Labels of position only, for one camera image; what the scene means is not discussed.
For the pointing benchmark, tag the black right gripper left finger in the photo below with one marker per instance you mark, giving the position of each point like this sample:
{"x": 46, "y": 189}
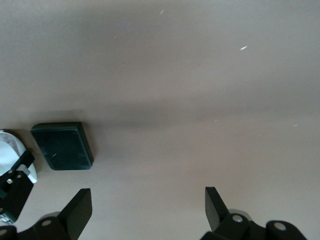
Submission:
{"x": 75, "y": 212}

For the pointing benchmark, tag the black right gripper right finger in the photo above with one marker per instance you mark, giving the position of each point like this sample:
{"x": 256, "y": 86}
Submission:
{"x": 217, "y": 212}

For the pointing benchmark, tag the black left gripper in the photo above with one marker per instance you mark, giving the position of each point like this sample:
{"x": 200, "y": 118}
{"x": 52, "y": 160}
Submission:
{"x": 17, "y": 195}

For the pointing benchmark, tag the white computer mouse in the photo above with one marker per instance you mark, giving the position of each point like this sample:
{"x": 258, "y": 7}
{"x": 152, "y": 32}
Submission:
{"x": 10, "y": 150}

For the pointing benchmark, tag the black phone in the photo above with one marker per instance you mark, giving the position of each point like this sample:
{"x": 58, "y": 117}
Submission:
{"x": 65, "y": 146}

